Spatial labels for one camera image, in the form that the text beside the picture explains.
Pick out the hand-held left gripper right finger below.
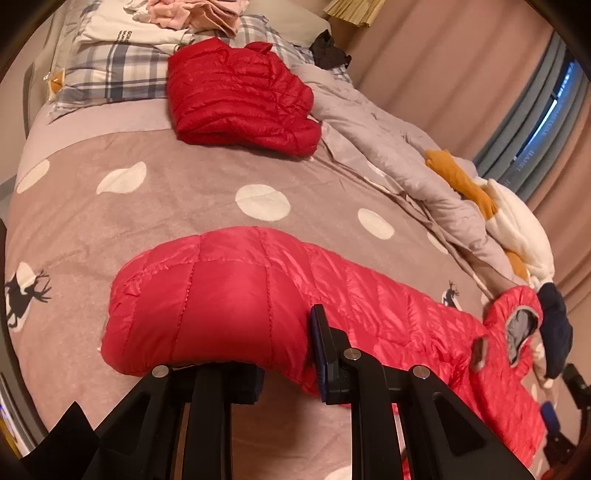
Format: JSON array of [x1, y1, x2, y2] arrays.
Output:
[[308, 304, 536, 480]]

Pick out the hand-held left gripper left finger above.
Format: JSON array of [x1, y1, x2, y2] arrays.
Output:
[[88, 362, 266, 480]]

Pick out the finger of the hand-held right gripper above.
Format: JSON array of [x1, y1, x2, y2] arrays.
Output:
[[560, 364, 588, 412], [539, 401, 579, 463]]

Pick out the pink-red down jacket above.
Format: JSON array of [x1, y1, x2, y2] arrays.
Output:
[[99, 226, 548, 480]]

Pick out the pink folded clothes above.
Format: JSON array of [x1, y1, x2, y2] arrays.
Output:
[[145, 0, 252, 38]]

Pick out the white folded clothes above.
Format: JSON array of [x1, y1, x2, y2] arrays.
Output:
[[76, 0, 195, 54]]

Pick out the navy cloth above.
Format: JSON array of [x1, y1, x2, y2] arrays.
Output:
[[538, 282, 574, 380]]

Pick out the white and orange fleece garment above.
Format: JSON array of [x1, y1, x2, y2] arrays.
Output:
[[425, 148, 556, 289]]

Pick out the polka dot deer bedspread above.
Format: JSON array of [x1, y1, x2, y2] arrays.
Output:
[[4, 83, 546, 480]]

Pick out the grey quilt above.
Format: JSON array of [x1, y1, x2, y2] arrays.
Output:
[[288, 62, 532, 296]]

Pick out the blue-grey curtain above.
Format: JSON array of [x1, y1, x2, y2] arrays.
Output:
[[473, 34, 589, 204]]

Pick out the dark red folded down jacket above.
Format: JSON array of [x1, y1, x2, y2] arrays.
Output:
[[166, 38, 322, 158]]

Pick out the pink curtain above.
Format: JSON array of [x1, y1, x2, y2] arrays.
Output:
[[344, 0, 591, 416]]

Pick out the black cloth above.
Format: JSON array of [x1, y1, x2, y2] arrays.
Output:
[[309, 30, 352, 71]]

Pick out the plaid pillow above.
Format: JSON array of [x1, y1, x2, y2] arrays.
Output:
[[48, 0, 354, 123]]

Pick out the yellow pleated fabric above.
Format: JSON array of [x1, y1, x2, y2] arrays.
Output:
[[323, 0, 386, 29]]

